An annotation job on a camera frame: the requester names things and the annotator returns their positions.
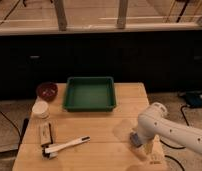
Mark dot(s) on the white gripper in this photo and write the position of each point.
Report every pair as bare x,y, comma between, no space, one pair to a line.
145,136

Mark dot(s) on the blue sponge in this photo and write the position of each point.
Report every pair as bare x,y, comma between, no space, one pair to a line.
135,140

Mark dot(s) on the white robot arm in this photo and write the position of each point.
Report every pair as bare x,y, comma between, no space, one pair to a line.
152,122

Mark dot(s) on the green plastic tray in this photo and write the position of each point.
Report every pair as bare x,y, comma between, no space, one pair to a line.
89,94

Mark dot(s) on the dark blue object on floor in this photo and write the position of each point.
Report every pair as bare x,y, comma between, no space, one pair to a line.
193,99

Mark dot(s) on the white dish brush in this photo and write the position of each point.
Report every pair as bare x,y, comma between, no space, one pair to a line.
52,150

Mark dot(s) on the wooden block with black side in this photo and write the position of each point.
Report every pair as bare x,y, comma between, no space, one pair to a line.
45,133

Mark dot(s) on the white round jar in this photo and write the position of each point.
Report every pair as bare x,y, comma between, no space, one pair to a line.
40,109

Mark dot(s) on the dark red bowl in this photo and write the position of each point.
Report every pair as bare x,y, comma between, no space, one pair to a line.
47,91

